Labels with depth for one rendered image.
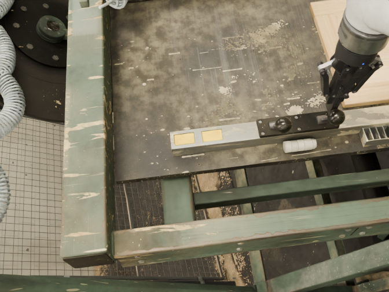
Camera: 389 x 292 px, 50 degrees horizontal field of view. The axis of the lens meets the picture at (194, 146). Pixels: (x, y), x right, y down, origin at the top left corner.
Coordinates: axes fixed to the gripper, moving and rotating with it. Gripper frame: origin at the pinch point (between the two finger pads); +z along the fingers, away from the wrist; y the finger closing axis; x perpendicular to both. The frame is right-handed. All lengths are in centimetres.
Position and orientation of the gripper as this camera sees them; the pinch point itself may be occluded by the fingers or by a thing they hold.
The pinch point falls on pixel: (333, 101)
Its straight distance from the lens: 100.2
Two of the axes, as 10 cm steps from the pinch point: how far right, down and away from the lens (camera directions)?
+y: -9.9, 1.2, -0.1
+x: 1.2, 8.8, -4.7
